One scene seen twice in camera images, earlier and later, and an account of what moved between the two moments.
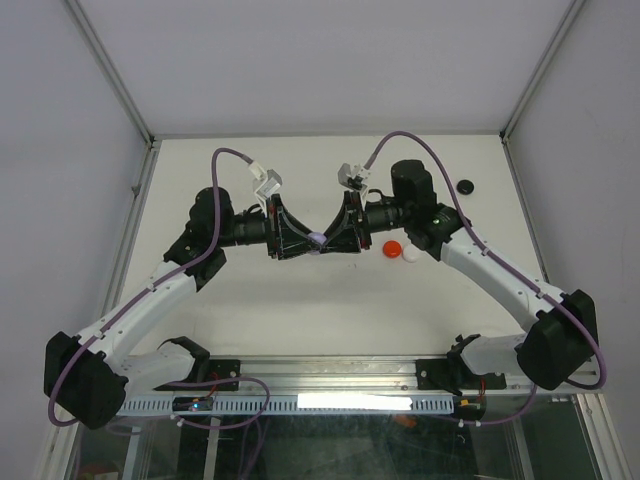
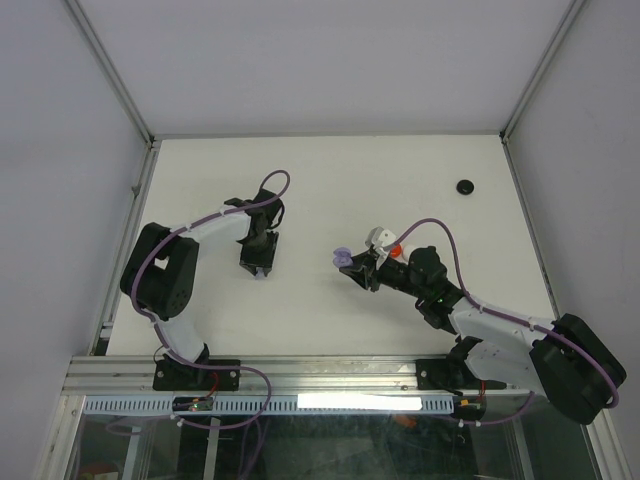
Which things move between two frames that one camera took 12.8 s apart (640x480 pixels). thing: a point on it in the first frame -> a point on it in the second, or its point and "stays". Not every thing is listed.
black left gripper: [290, 246] -> [250, 261]
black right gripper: [347, 241] -> [366, 260]
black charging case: [465, 187] stays
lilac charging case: [319, 237] -> [342, 257]
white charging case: [410, 253] stays
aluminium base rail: [376, 377] stays
